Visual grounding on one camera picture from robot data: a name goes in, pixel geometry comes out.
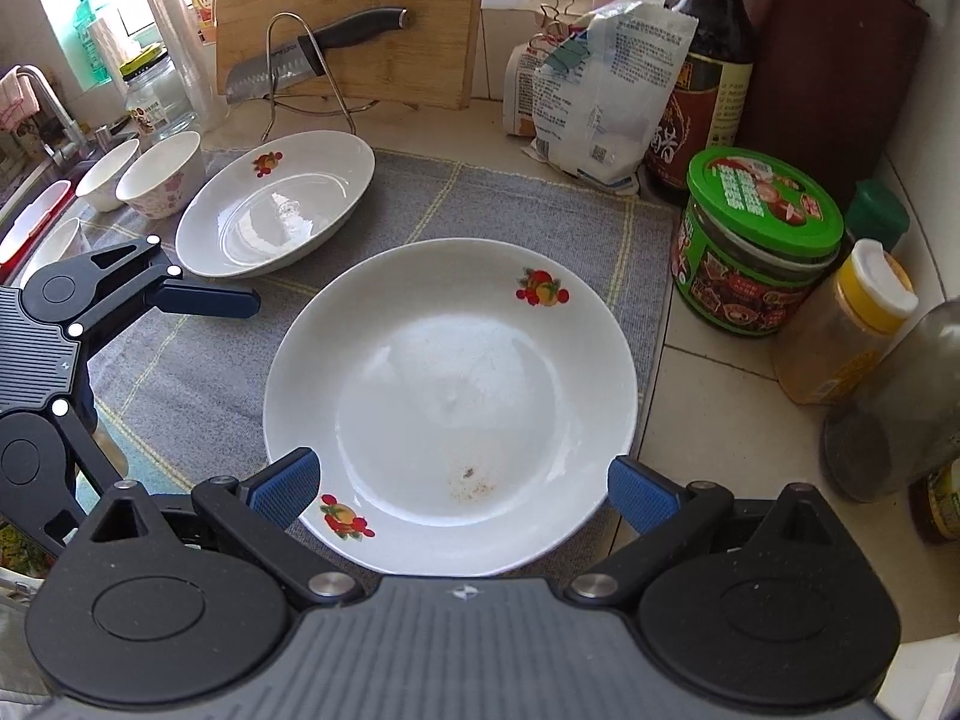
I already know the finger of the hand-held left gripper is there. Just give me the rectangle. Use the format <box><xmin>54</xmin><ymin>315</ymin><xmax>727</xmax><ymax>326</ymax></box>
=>
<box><xmin>46</xmin><ymin>397</ymin><xmax>127</xmax><ymax>520</ymax></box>
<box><xmin>69</xmin><ymin>236</ymin><xmax>261</xmax><ymax>352</ymax></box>

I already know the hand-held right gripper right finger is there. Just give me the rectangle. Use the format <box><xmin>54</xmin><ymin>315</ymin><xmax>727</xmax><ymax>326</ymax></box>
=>
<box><xmin>564</xmin><ymin>455</ymin><xmax>833</xmax><ymax>608</ymax></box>

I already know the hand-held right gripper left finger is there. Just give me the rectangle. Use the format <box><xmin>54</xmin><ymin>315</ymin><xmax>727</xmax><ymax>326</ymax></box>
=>
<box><xmin>91</xmin><ymin>448</ymin><xmax>361</xmax><ymax>611</ymax></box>

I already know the white plate fruit print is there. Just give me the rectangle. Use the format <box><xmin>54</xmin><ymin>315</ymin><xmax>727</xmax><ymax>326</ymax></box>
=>
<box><xmin>262</xmin><ymin>238</ymin><xmax>640</xmax><ymax>578</ymax></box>
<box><xmin>174</xmin><ymin>130</ymin><xmax>377</xmax><ymax>279</ymax></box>

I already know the colourful food packet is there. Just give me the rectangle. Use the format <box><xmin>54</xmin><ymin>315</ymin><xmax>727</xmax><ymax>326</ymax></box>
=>
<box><xmin>0</xmin><ymin>521</ymin><xmax>57</xmax><ymax>597</ymax></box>

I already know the white floral bowl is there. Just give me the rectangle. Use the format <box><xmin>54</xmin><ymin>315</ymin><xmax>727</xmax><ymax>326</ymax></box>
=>
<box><xmin>115</xmin><ymin>130</ymin><xmax>206</xmax><ymax>221</ymax></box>

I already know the white plastic basket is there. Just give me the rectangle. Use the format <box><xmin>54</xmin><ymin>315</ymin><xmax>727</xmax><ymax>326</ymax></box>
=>
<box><xmin>0</xmin><ymin>181</ymin><xmax>76</xmax><ymax>260</ymax></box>

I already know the steel sink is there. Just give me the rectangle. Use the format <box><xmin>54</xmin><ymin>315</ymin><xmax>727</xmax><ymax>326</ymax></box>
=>
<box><xmin>0</xmin><ymin>131</ymin><xmax>98</xmax><ymax>256</ymax></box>

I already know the glass jar yellow lid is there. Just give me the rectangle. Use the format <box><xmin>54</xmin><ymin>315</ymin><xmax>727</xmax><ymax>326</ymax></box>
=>
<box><xmin>121</xmin><ymin>47</ymin><xmax>201</xmax><ymax>140</ymax></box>

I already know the yellow lid spice jar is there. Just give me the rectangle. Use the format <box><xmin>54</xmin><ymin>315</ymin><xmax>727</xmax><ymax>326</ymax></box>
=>
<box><xmin>771</xmin><ymin>238</ymin><xmax>920</xmax><ymax>407</ymax></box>

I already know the steel faucet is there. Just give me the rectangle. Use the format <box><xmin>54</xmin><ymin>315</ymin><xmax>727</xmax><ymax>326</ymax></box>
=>
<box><xmin>13</xmin><ymin>64</ymin><xmax>97</xmax><ymax>167</ymax></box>

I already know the pink checked cloth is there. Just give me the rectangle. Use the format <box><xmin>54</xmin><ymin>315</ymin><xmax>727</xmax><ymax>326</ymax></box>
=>
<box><xmin>0</xmin><ymin>69</ymin><xmax>40</xmax><ymax>134</ymax></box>

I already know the green lid sauce jar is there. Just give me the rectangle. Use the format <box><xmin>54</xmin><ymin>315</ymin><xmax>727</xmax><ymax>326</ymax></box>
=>
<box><xmin>669</xmin><ymin>147</ymin><xmax>846</xmax><ymax>338</ymax></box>

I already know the clear plastic cup stack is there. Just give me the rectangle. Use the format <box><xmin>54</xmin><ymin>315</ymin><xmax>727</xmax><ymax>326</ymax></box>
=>
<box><xmin>133</xmin><ymin>0</ymin><xmax>228</xmax><ymax>134</ymax></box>

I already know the red cap oil bottle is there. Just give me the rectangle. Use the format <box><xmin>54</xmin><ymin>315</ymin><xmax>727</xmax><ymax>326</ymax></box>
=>
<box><xmin>820</xmin><ymin>295</ymin><xmax>960</xmax><ymax>505</ymax></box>

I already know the white plastic wrap roll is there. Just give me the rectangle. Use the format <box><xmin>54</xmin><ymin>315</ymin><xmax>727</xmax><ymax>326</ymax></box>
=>
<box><xmin>85</xmin><ymin>4</ymin><xmax>143</xmax><ymax>82</ymax></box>

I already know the green dish soap bottle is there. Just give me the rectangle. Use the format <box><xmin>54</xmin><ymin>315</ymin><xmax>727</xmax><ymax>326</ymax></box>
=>
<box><xmin>63</xmin><ymin>0</ymin><xmax>115</xmax><ymax>89</ymax></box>

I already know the yellow label bottle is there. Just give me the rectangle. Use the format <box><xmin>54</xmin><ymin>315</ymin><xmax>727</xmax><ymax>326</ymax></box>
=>
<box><xmin>907</xmin><ymin>456</ymin><xmax>960</xmax><ymax>547</ymax></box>

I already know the grey checked dish mat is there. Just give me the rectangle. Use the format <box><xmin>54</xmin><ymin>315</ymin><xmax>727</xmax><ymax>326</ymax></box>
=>
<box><xmin>71</xmin><ymin>142</ymin><xmax>680</xmax><ymax>586</ymax></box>

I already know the bamboo cutting board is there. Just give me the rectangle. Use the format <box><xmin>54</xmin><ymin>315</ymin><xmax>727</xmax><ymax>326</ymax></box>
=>
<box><xmin>215</xmin><ymin>0</ymin><xmax>490</xmax><ymax>111</ymax></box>

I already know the small green cap jar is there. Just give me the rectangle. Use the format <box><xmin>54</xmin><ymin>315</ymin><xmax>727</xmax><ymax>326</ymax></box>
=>
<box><xmin>846</xmin><ymin>178</ymin><xmax>911</xmax><ymax>254</ymax></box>

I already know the white paper flour bag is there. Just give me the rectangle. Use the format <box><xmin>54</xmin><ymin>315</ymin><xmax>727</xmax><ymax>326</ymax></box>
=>
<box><xmin>502</xmin><ymin>28</ymin><xmax>593</xmax><ymax>140</ymax></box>

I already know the white plastic bag blue print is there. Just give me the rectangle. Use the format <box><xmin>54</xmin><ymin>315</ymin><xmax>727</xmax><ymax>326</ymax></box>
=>
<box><xmin>523</xmin><ymin>0</ymin><xmax>700</xmax><ymax>194</ymax></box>

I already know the dark soy sauce bottle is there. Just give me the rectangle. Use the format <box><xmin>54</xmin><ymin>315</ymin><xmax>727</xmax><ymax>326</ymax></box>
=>
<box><xmin>643</xmin><ymin>0</ymin><xmax>758</xmax><ymax>209</ymax></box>

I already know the dark red knife block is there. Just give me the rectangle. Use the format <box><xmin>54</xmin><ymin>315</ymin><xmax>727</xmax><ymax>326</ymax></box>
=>
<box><xmin>752</xmin><ymin>0</ymin><xmax>932</xmax><ymax>212</ymax></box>

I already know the metal wire rack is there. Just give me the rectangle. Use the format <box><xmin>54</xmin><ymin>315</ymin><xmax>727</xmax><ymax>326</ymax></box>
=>
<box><xmin>262</xmin><ymin>12</ymin><xmax>381</xmax><ymax>142</ymax></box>

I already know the black handled kitchen knife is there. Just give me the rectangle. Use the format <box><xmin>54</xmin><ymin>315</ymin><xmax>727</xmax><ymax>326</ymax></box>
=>
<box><xmin>225</xmin><ymin>7</ymin><xmax>415</xmax><ymax>105</ymax></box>

